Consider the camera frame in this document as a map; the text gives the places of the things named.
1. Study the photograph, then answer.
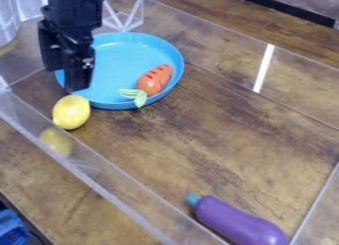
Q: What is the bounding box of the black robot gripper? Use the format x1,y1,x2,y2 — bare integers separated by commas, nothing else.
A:
37,0,104,92

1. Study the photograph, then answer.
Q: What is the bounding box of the blue round plastic tray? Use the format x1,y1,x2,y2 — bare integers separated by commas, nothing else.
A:
54,32,185,111

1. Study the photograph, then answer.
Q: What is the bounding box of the yellow toy lemon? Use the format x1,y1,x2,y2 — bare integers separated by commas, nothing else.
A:
52,94,89,130

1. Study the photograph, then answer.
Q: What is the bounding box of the orange toy carrot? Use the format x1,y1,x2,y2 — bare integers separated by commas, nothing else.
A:
118,64,173,108

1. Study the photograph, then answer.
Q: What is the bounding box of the blue object at corner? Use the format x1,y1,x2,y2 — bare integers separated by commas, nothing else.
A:
0,209,29,245

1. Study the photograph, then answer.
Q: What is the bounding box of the purple toy eggplant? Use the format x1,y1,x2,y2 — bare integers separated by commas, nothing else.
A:
185,194,286,245

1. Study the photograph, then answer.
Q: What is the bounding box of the clear acrylic enclosure wall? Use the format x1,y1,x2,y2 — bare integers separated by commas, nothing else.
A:
0,0,339,245

